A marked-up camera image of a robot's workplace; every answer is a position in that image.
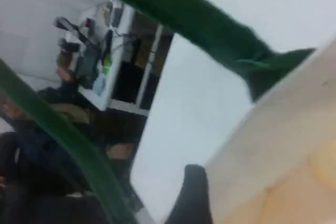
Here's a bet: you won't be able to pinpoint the seated person in dark clothes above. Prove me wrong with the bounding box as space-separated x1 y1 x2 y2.
0 82 148 224

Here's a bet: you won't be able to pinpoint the long ridged golden bread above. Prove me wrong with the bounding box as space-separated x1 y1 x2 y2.
262 140 336 224

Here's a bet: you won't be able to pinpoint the white canvas bag green handles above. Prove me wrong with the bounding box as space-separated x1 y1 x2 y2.
0 0 336 224

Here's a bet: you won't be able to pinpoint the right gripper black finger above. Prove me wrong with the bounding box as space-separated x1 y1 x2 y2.
165 164 213 224

